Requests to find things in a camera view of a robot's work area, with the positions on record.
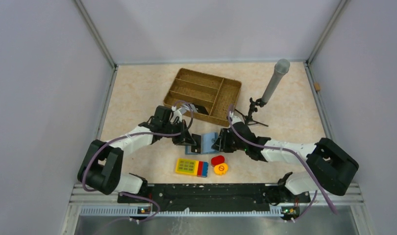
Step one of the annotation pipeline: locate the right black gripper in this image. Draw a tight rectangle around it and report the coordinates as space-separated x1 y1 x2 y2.
212 128 248 153

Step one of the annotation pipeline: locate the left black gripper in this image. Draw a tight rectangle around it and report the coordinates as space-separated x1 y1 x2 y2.
162 119 197 146

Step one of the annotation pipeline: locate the blue leather card holder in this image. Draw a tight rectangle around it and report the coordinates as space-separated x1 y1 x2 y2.
185 132 219 155

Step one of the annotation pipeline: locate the black credit card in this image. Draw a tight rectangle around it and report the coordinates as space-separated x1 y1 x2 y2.
190 134 201 154

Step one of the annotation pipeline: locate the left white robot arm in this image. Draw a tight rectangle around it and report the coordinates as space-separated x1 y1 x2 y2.
77 103 194 202

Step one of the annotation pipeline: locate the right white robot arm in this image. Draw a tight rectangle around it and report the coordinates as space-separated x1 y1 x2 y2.
212 122 359 202

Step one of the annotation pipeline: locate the red rounded toy block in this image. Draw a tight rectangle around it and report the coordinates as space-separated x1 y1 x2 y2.
210 155 225 167

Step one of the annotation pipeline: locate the blue toy block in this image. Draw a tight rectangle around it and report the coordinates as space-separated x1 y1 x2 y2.
201 162 208 178

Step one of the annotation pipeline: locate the yellow round toy block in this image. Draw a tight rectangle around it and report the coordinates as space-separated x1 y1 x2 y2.
214 163 229 176

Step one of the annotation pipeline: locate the black tripod mic stand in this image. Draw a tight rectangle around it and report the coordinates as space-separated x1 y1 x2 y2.
234 97 268 127

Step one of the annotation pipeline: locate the yellow window toy block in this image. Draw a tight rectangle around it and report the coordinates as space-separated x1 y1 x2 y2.
174 158 199 176

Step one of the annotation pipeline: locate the woven wicker tray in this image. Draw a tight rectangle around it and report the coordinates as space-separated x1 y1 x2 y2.
163 68 242 127

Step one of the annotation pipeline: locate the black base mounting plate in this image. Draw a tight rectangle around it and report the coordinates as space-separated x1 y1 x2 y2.
117 183 311 213

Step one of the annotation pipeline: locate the grey microphone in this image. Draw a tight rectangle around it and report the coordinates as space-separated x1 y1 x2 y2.
260 59 290 107

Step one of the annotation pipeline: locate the small brown wall object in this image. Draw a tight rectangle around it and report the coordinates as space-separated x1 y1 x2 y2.
313 82 321 92

